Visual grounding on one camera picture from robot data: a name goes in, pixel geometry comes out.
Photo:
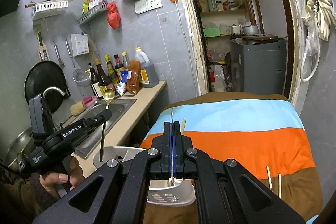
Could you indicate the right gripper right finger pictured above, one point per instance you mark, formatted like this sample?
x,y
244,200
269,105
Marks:
x,y
226,191

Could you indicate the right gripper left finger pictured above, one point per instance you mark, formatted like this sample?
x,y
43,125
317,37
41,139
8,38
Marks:
x,y
117,191

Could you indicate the wooden chopstick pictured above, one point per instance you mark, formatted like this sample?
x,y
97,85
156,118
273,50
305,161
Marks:
x,y
269,178
183,126
279,186

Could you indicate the gold spoon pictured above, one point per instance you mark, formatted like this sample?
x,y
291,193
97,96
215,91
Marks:
x,y
108,96

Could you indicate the steel utensil dark handle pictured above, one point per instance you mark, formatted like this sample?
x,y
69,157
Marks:
x,y
172,149

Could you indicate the person left hand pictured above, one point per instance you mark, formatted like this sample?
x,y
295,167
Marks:
x,y
49,180

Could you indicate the white plastic utensil holder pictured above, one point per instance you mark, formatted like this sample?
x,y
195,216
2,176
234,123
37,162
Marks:
x,y
161,192

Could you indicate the yellow sponge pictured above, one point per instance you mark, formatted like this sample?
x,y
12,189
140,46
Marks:
x,y
77,108

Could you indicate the chrome faucet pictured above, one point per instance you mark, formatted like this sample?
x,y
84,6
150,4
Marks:
x,y
52,88

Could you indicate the striped blue orange brown cloth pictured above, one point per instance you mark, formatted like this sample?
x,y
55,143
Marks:
x,y
255,130

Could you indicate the black frying pan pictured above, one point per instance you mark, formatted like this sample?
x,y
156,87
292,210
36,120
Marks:
x,y
43,75

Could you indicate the mesh strainer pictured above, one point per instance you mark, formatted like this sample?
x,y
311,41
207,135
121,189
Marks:
x,y
80,77

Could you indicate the dark soy sauce bottle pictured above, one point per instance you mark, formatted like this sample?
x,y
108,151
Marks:
x,y
95,81

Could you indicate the orange spice bag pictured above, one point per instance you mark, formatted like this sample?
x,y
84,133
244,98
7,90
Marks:
x,y
133,77

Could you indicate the blue white packet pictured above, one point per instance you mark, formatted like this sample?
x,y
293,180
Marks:
x,y
121,87

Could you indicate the large oil jug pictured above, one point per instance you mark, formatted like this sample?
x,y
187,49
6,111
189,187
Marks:
x,y
149,77

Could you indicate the grey washing machine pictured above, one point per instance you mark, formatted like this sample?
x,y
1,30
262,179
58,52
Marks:
x,y
257,67

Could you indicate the red plastic bag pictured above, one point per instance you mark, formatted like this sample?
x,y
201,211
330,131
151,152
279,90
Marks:
x,y
113,17

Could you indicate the green box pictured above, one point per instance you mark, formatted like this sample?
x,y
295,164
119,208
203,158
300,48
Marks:
x,y
211,32

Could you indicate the metal pot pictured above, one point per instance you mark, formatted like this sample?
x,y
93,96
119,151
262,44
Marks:
x,y
250,30

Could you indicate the white wall box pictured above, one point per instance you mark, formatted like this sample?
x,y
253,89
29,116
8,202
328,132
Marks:
x,y
79,43

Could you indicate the white wall basket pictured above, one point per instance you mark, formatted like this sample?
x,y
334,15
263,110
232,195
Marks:
x,y
48,6

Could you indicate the grey wall shelf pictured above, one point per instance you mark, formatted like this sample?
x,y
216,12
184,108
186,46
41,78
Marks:
x,y
92,13

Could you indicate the white wall socket panel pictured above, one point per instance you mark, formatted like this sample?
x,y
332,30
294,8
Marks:
x,y
143,6

